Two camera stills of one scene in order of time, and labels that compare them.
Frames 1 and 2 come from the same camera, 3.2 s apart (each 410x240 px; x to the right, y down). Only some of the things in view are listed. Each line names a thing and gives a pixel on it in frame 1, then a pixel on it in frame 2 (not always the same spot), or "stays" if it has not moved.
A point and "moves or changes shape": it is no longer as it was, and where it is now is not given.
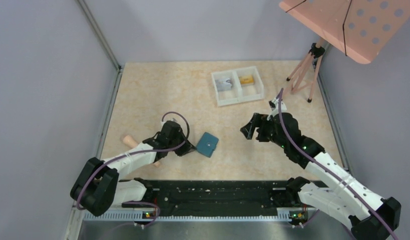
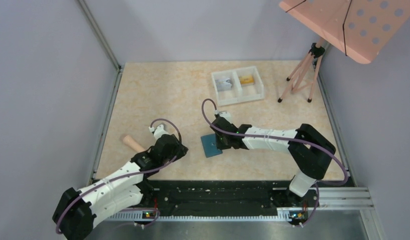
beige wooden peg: (130, 141) stays
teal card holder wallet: (207, 144) moves or changes shape
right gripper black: (260, 129) → (220, 141)
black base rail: (220, 197) stays
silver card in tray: (224, 84) stays
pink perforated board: (362, 28) stays
